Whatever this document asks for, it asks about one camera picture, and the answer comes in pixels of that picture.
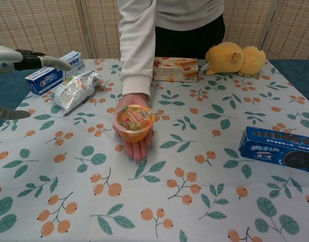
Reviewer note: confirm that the teal table cover cloth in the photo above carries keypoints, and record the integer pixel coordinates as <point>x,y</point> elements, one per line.
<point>8,85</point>

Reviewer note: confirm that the silver foil snack bag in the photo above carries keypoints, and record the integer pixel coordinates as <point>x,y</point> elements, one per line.
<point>73,90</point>

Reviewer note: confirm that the fruit and leaf print tablecloth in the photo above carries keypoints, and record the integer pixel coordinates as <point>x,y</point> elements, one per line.
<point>194,164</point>

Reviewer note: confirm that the person's right bare hand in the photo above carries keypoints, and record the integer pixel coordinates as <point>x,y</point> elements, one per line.
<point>139,151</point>

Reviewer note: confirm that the cream wafer biscuit box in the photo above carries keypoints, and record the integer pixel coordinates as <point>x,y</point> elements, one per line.
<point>174,69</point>

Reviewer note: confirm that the person torso in white sweater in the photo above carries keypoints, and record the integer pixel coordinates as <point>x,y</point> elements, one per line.
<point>189,25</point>

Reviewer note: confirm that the orange fruit jelly cup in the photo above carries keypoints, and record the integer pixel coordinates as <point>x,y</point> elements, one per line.
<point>134,121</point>

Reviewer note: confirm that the blue white toothpaste box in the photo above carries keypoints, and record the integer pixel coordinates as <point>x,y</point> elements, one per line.
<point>43,82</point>

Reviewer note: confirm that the person's right white-sleeved forearm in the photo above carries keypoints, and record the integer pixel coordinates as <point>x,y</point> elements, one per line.
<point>134,63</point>

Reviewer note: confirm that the blue sandwich cookie box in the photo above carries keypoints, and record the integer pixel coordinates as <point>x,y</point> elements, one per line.
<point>270,148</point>

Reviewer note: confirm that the yellow plush toy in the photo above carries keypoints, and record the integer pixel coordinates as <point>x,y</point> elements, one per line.
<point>230,58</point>

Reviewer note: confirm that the woven beige folding screen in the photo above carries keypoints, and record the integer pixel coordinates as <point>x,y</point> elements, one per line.
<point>43,25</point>

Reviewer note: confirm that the robot left silver five-finger hand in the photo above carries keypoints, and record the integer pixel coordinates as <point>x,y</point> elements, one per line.
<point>8,59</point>

